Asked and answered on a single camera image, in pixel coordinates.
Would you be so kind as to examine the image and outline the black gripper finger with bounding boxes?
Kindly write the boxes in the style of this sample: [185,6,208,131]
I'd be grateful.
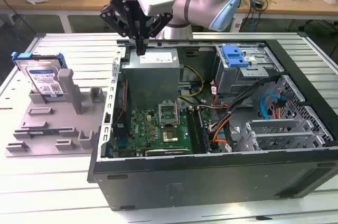
[140,12,174,57]
[99,3,142,57]

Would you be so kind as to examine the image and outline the hard disk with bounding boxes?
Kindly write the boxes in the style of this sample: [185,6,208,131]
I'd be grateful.
[11,51,67,100]

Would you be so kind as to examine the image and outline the blue wire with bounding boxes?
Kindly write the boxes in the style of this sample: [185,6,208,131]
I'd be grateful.
[260,93,280,120]

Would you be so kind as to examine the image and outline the orange power wire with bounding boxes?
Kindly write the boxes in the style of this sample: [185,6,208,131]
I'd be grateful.
[273,94,288,119]

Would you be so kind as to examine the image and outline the silver disk bay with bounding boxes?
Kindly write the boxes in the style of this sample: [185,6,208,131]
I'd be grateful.
[236,118,322,152]

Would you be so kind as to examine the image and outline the wooden desk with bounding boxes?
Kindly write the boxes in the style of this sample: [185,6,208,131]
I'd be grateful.
[0,0,338,34]

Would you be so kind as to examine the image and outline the gray power supply unit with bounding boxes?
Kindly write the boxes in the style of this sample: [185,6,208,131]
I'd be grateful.
[120,48,181,111]

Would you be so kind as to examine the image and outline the blue plastic drive carrier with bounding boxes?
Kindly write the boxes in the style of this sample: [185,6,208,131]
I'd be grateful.
[222,45,250,68]

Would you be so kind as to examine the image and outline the metal socket cover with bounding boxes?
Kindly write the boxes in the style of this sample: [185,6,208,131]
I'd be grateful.
[157,99,181,127]

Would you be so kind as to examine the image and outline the silver drive cage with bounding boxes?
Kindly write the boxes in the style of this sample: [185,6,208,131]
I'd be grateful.
[212,45,285,103]

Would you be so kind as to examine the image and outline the green motherboard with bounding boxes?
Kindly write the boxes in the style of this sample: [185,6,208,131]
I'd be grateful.
[113,107,212,156]

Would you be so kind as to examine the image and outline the black RAM slot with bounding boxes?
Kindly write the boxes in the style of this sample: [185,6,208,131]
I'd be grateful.
[186,106,201,154]

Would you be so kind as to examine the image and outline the CPU socket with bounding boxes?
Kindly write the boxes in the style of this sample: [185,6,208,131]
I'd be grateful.
[161,127,182,144]

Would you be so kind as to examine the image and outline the gray parts rack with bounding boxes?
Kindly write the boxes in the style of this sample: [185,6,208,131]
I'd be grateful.
[5,69,109,158]

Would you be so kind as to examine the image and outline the RAM stick in slot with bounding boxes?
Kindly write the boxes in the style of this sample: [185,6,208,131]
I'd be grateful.
[196,107,212,153]

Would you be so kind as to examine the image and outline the black graphics card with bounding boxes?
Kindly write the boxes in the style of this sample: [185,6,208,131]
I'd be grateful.
[144,147,191,157]

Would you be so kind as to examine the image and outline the RAM stick on rack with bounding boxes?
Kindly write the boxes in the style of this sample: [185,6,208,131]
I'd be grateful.
[26,129,60,137]

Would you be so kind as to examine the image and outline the black PC case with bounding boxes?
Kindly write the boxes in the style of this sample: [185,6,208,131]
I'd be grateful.
[87,38,338,212]

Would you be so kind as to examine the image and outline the yellow and black wires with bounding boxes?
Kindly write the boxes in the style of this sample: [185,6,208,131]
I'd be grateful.
[179,64,205,98]

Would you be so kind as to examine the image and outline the black cable bundle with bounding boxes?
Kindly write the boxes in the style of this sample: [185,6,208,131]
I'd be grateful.
[211,74,280,140]

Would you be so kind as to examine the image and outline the orange motherboard wires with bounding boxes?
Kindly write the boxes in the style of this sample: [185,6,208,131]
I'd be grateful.
[210,113,233,145]

